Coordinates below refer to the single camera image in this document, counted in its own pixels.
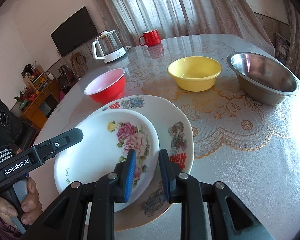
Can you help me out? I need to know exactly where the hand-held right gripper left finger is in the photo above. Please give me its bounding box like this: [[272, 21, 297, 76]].
[[26, 149, 137, 240]]

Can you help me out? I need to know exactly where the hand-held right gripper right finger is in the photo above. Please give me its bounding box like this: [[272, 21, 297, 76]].
[[158, 149, 275, 240]]

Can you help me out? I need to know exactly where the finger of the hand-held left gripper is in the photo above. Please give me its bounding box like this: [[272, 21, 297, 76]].
[[34, 127, 84, 160]]

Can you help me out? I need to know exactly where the small rose print plate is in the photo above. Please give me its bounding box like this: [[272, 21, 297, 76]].
[[54, 110, 160, 213]]

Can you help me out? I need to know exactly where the deep plate with red print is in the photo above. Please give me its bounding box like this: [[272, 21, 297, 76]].
[[76, 94, 194, 232]]

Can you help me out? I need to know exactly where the red plastic bowl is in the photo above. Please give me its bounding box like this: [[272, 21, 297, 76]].
[[84, 68, 127, 103]]

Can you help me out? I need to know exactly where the person's left hand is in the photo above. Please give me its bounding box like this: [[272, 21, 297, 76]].
[[20, 176, 43, 225]]

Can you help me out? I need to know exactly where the wooden cabinet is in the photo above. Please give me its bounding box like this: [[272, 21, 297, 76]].
[[14, 77, 62, 130]]

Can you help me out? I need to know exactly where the white glass electric kettle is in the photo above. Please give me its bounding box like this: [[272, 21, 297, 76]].
[[91, 30, 127, 63]]

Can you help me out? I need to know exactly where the yellow plastic bowl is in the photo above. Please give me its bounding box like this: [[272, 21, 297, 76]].
[[167, 56, 222, 92]]

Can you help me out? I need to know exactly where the red mug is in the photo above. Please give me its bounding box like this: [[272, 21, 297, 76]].
[[139, 29, 162, 47]]

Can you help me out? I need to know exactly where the stainless steel bowl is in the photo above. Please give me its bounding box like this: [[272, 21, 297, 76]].
[[227, 52, 299, 105]]

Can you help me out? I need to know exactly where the beige curtain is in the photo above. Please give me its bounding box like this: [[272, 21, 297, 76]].
[[85, 0, 275, 53], [280, 0, 300, 80]]

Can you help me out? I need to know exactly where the patterned pillow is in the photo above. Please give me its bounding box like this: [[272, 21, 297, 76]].
[[275, 32, 290, 62]]

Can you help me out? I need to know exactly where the black wall television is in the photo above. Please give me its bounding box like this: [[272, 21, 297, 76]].
[[51, 6, 98, 57]]

